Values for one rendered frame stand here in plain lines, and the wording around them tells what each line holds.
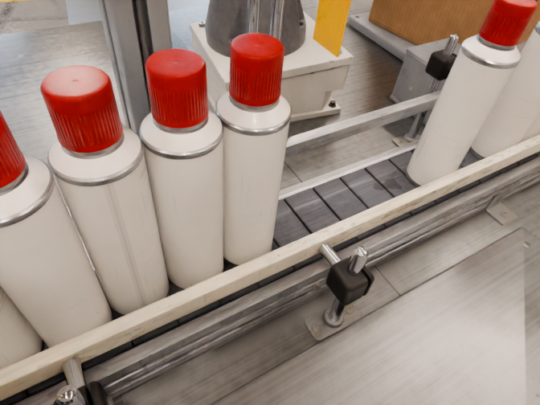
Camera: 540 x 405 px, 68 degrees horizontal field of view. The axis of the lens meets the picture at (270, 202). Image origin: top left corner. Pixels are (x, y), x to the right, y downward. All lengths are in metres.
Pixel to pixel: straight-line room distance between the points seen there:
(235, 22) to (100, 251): 0.39
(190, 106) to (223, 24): 0.37
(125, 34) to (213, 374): 0.29
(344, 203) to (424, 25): 0.51
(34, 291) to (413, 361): 0.28
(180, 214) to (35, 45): 0.63
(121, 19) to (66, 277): 0.20
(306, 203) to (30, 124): 0.41
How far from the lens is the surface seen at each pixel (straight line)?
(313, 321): 0.42
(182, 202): 0.27
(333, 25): 0.30
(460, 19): 0.84
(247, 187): 0.30
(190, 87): 0.23
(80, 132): 0.23
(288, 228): 0.41
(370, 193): 0.47
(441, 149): 0.46
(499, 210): 0.60
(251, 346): 0.40
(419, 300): 0.40
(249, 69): 0.25
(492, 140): 0.57
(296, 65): 0.59
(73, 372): 0.32
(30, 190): 0.23
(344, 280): 0.34
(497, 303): 0.44
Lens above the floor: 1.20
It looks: 47 degrees down
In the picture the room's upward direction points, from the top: 7 degrees clockwise
